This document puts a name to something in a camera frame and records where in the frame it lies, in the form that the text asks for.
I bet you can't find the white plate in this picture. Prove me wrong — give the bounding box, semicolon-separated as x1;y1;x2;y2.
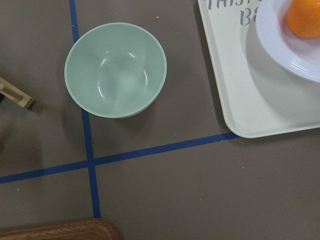
255;0;320;83

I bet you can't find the orange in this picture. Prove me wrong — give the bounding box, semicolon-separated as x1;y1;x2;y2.
285;0;320;39

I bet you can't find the cream bear tray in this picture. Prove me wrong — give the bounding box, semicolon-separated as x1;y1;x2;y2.
198;0;320;138

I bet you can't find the green bowl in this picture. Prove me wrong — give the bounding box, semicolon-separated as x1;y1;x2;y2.
64;22;167;119

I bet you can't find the wooden cutting board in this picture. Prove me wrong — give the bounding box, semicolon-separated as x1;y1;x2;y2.
0;218;121;240

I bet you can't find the wooden dish rack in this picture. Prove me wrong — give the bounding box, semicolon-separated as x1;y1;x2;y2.
0;77;34;109

